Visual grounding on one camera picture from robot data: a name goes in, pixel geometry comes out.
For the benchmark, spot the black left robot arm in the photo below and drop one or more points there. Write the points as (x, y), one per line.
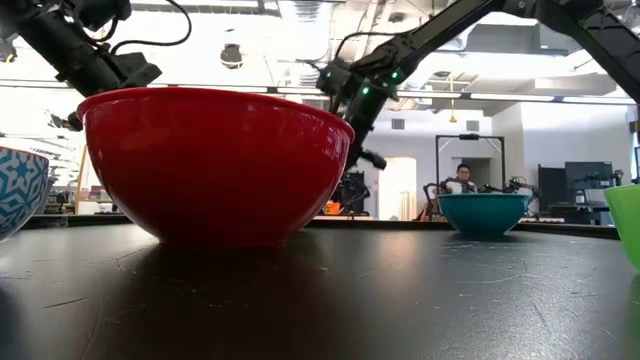
(55, 40)

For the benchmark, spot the lime green bowl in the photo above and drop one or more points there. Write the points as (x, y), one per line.
(627, 220)

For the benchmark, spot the silver ceiling air duct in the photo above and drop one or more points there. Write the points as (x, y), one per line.
(305, 45)

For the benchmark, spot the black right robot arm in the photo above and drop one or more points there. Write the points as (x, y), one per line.
(500, 20)

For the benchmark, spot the black metal frame stand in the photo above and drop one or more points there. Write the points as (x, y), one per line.
(437, 160)

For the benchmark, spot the blue white patterned bowl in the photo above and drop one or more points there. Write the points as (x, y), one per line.
(17, 190)

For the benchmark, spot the yellow hanging ceiling lamp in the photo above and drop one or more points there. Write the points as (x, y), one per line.
(452, 107)

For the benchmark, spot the black computer monitor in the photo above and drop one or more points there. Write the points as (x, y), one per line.
(589, 175)

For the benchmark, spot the black ceiling dome camera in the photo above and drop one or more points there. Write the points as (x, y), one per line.
(231, 56)

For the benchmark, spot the teal bowl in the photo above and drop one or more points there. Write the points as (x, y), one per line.
(482, 212)

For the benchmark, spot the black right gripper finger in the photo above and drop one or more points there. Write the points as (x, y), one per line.
(375, 160)

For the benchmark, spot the dark room divider panel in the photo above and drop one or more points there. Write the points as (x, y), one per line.
(551, 187)

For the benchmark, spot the person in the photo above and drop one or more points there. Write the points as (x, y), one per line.
(462, 180)

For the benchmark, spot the black equipment stand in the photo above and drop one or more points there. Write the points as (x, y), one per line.
(352, 192)

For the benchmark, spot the wooden pole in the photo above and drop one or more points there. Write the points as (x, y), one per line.
(80, 180)

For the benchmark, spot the background black robot arms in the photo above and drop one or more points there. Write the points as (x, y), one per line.
(520, 186)

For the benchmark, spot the large red bowl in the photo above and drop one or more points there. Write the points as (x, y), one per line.
(215, 165)

